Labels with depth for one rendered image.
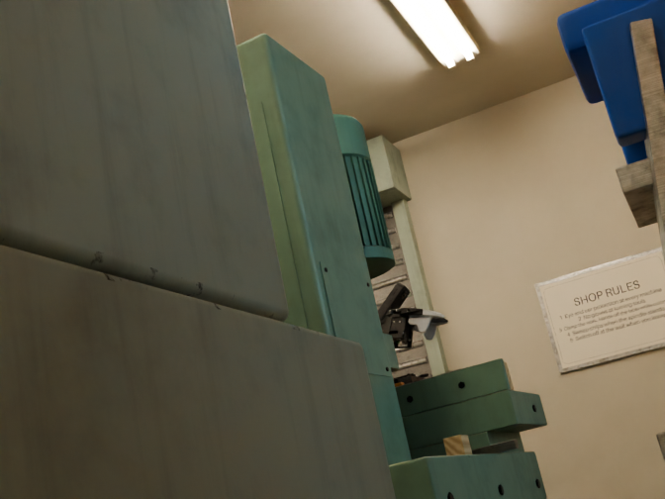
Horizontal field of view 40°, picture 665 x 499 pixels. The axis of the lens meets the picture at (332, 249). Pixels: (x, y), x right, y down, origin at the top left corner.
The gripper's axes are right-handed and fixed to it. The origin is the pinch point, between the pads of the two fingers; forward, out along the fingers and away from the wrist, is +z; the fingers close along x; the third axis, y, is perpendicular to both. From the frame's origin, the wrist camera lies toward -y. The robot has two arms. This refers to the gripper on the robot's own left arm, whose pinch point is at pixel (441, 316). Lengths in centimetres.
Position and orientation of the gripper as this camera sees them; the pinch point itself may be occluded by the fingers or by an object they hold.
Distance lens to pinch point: 237.2
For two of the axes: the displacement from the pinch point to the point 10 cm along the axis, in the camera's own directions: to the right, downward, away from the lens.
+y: -1.6, 8.8, -4.4
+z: 9.0, -0.5, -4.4
